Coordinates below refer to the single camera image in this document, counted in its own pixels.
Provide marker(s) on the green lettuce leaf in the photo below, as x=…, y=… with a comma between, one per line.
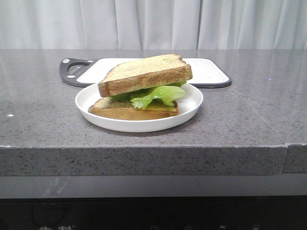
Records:
x=168, y=94

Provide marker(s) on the toasted bread slice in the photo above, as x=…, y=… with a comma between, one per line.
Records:
x=145, y=73
x=116, y=109

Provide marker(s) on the white round plate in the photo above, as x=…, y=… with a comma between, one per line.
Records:
x=187, y=106

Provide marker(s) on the white curtain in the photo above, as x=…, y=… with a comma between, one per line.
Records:
x=153, y=24

